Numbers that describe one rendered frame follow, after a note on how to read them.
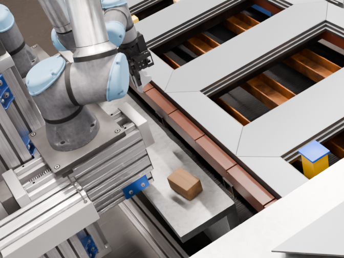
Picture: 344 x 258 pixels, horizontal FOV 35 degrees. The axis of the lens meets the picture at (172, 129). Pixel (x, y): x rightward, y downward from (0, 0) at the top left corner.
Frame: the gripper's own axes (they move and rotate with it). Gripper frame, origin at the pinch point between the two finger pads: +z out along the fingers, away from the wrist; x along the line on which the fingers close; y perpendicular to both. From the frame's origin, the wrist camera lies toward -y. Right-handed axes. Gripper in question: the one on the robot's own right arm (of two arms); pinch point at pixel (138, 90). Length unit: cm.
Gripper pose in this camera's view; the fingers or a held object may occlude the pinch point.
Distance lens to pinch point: 188.7
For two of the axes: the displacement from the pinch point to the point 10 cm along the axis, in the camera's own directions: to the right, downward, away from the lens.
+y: 8.4, -4.8, 2.4
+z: 2.5, 7.4, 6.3
